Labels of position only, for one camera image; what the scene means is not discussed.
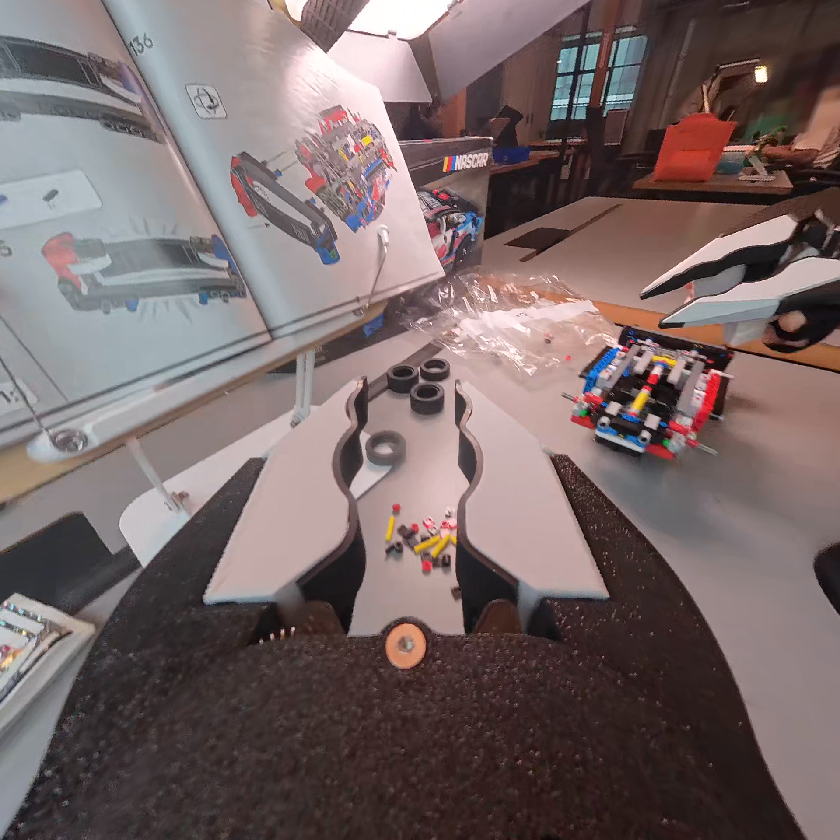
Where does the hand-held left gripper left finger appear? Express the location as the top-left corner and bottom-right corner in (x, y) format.
(202, 376), (368, 636)

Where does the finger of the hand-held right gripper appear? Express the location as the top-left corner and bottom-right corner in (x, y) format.
(640, 209), (824, 301)
(658, 259), (840, 347)

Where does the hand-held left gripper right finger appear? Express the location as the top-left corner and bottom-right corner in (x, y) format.
(455, 379), (611, 634)

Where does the toy brick car chassis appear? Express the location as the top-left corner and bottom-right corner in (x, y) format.
(562, 326), (735, 460)

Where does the building instruction booklet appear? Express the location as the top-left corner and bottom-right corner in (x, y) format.
(0, 0), (447, 437)

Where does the wooden table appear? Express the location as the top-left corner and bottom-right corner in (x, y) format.
(633, 167), (795, 196)

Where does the orange bag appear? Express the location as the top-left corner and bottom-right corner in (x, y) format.
(653, 115), (739, 185)

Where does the pile of small brick pieces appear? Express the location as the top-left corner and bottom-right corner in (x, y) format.
(384, 502), (463, 599)

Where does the white book stand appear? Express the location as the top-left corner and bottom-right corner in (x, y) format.
(0, 223), (395, 519)

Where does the clear plastic bag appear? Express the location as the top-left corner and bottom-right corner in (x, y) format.
(400, 272), (621, 385)

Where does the paned window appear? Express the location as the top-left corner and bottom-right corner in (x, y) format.
(551, 26), (648, 122)

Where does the black pad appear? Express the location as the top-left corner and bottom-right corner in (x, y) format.
(0, 512), (142, 614)

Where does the black toy car box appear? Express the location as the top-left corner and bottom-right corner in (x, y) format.
(269, 136), (494, 375)

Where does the shiny sticker sheet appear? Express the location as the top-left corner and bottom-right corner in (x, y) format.
(0, 594), (96, 723)

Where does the black chair armrest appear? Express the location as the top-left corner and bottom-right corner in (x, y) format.
(814, 543), (840, 614)

